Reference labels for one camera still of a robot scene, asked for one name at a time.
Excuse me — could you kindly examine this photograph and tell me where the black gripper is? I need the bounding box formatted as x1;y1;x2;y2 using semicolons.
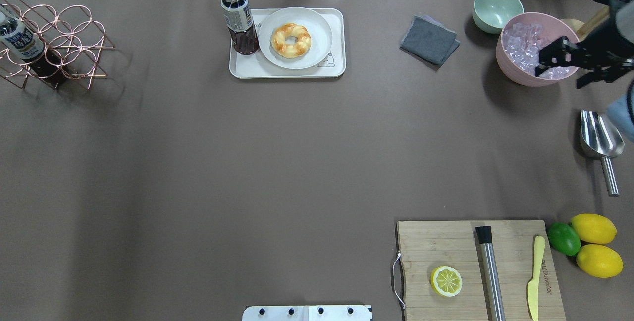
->
534;14;633;89

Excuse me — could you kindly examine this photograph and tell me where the twisted glazed donut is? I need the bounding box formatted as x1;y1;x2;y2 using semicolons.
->
271;22;312;59

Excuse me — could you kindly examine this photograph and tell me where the white round plate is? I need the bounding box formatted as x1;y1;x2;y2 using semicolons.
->
258;7;333;70

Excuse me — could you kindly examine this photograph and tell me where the cream rabbit tray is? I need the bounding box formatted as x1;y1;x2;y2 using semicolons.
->
229;8;347;79

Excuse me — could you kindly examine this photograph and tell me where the dark tea bottle on tray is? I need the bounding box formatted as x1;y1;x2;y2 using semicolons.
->
220;0;260;55

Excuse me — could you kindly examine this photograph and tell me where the wooden mug tree stand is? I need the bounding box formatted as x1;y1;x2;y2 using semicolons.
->
562;6;610;41

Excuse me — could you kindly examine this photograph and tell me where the pink bowl of ice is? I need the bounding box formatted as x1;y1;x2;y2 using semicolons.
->
496;12;579;88

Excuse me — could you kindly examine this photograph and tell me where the mint green bowl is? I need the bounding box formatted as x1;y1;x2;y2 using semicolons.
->
473;0;525;34

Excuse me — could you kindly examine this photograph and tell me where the steel ice scoop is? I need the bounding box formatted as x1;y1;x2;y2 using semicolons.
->
580;109;625;197

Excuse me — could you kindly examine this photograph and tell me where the grey folded cloth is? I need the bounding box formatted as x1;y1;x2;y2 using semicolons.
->
399;15;460;66

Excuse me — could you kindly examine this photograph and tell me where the upper yellow lemon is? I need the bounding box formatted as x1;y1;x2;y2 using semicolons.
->
569;213;617;245

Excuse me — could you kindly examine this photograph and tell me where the yellow lemon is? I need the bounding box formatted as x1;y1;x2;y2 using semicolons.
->
569;213;617;245
576;244;624;278

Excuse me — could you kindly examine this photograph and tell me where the green lime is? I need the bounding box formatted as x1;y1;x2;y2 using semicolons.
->
546;222;581;256

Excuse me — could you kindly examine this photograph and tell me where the steel muddler black tip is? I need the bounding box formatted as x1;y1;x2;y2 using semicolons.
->
475;226;506;321

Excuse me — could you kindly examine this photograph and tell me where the lower yellow lemon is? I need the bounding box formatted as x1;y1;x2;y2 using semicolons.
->
576;244;624;278

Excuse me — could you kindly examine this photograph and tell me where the bamboo cutting board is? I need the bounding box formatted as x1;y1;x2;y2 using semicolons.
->
397;220;546;321

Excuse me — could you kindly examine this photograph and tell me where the yellow plastic knife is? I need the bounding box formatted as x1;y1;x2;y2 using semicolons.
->
526;235;546;321

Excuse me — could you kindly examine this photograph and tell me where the lemon half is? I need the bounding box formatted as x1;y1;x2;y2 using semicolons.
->
430;266;463;298

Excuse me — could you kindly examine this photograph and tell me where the tea bottle in rack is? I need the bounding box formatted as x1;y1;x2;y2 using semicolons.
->
0;8;67;88

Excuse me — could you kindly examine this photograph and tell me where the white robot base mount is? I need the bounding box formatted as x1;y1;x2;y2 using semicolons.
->
242;305;373;321

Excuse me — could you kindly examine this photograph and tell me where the copper wire bottle rack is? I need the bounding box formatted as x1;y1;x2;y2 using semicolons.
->
1;0;115;90

